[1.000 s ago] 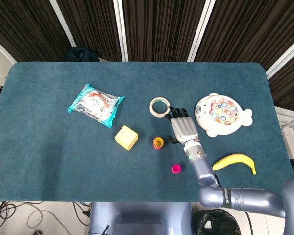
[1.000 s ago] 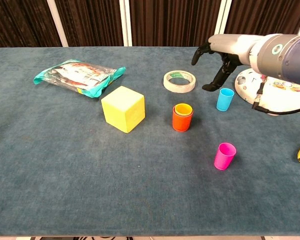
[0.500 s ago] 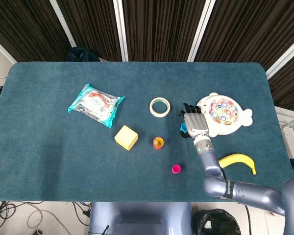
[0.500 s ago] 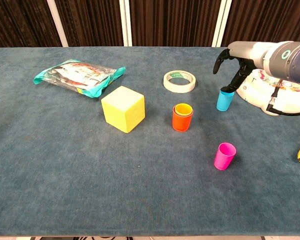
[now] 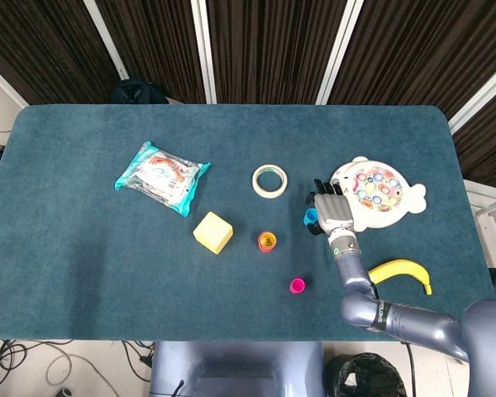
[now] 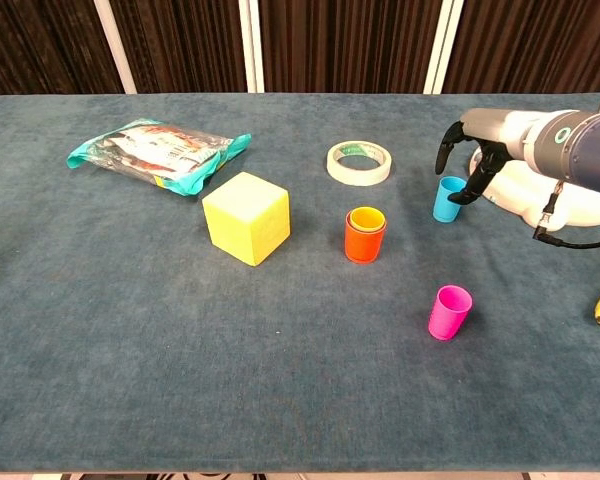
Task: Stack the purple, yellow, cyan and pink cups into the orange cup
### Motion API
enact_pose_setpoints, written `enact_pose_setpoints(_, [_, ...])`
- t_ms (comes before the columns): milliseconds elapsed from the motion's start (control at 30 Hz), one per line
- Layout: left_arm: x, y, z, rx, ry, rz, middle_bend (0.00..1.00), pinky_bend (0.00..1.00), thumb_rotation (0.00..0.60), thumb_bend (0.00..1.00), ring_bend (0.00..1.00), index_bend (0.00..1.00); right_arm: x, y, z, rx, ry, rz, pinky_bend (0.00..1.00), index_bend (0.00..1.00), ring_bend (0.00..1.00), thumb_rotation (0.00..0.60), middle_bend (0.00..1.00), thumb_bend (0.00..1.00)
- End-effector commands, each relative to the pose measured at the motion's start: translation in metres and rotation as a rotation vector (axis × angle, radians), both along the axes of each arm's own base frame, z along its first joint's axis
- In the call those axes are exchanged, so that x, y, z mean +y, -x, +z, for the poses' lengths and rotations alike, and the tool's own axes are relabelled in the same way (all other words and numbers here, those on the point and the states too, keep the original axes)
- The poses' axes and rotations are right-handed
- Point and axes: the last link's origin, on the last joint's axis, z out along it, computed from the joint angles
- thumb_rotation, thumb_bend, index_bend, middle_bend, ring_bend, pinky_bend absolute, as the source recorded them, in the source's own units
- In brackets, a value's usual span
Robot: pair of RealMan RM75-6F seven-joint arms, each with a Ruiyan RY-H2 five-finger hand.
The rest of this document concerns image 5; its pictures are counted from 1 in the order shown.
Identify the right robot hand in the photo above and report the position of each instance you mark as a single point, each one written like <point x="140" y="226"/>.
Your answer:
<point x="332" y="213"/>

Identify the light blue plastic cup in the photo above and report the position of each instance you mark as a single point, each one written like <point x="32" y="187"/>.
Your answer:
<point x="310" y="215"/>

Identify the yellow plastic cup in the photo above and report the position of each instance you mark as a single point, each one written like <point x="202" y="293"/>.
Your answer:
<point x="267" y="239"/>

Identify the pink plastic cup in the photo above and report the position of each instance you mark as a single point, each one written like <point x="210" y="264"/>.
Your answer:
<point x="297" y="286"/>

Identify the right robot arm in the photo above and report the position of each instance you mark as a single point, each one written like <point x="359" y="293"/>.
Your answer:
<point x="355" y="273"/>

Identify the white fish toy board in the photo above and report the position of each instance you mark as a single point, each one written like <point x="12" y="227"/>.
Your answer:
<point x="380" y="215"/>

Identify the orange plastic cup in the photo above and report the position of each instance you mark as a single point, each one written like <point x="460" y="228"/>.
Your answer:
<point x="267" y="248"/>

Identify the masking tape roll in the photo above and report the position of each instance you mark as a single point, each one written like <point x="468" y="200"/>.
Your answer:
<point x="256" y="182"/>

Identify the yellow banana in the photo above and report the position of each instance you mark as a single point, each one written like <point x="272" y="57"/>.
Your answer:
<point x="401" y="266"/>

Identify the yellow foam cube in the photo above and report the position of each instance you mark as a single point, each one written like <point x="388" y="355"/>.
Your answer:
<point x="213" y="235"/>

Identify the black trash bag bin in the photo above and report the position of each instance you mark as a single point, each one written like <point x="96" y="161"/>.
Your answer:
<point x="363" y="376"/>

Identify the teal snack bag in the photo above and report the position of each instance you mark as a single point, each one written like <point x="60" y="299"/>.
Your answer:
<point x="161" y="178"/>

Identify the blue-grey robot torso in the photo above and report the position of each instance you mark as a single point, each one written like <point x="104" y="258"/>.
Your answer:
<point x="231" y="368"/>

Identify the black backpack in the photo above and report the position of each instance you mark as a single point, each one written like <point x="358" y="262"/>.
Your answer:
<point x="136" y="93"/>

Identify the teal table cloth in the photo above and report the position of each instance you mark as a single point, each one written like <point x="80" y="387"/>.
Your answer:
<point x="107" y="269"/>

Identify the white partition post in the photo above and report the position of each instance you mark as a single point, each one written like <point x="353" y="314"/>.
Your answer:
<point x="105" y="37"/>
<point x="204" y="49"/>
<point x="339" y="49"/>
<point x="4" y="84"/>
<point x="479" y="97"/>

